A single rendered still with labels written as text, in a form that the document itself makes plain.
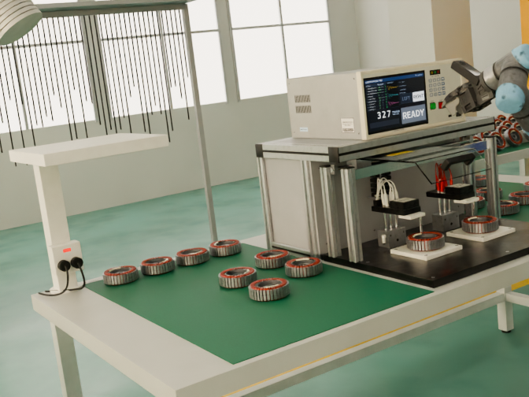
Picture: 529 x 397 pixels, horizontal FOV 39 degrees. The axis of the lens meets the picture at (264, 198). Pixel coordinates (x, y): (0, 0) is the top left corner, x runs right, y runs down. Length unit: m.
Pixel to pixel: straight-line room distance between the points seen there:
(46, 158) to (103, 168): 6.50
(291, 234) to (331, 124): 0.38
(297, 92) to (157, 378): 1.21
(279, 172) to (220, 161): 6.79
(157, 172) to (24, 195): 1.56
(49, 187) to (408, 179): 1.17
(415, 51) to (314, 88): 4.01
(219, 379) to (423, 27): 5.01
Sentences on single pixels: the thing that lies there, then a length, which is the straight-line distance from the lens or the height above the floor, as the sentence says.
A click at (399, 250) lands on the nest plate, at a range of 2.27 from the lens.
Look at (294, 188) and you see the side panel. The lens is 2.38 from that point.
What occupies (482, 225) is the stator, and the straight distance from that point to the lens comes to 2.40.
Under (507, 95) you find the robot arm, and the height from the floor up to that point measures 1.22.
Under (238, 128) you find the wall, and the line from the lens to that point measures 9.34.
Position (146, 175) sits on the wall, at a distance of 8.78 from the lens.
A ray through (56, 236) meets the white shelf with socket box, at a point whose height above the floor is 0.93.
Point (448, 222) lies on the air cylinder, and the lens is 2.52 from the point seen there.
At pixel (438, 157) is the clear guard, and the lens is 2.14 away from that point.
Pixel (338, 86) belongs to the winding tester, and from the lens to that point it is 2.34.
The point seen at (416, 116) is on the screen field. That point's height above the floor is 1.16.
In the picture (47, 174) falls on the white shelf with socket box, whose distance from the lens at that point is 2.36.
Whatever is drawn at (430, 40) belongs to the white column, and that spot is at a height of 1.42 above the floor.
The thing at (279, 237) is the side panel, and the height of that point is 0.80.
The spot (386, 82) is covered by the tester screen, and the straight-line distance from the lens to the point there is 2.32.
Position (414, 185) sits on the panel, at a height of 0.91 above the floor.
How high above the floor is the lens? 1.37
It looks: 10 degrees down
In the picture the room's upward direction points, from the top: 7 degrees counter-clockwise
